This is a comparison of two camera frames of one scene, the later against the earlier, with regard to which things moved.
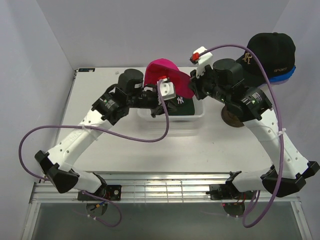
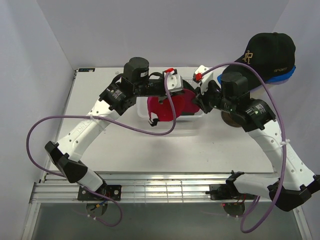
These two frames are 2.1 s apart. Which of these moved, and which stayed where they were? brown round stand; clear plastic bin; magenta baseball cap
Moved: magenta baseball cap
Stayed: brown round stand; clear plastic bin
